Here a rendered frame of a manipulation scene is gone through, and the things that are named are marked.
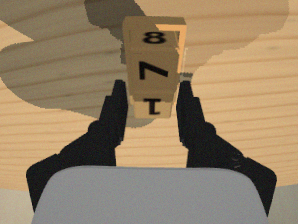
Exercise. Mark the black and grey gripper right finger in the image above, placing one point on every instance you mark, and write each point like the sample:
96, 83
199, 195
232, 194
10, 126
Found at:
200, 136

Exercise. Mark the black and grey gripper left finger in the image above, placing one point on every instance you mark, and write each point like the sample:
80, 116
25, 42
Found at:
103, 134

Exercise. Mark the tan cardboard cube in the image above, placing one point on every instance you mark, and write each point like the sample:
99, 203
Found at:
153, 102
153, 58

